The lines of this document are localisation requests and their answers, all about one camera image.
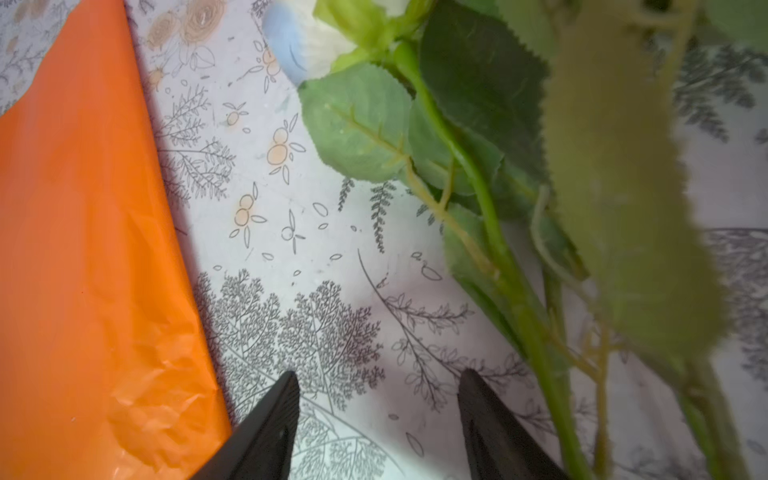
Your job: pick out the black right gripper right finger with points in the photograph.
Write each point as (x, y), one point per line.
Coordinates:
(498, 447)

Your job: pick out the white fake rose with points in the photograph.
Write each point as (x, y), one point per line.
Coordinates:
(440, 95)

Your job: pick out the pale pink fake rose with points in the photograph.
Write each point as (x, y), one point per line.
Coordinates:
(663, 289)

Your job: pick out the orange wrapping paper sheet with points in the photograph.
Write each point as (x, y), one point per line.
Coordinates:
(105, 373)

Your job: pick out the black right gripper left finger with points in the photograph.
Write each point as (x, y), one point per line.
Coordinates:
(261, 446)

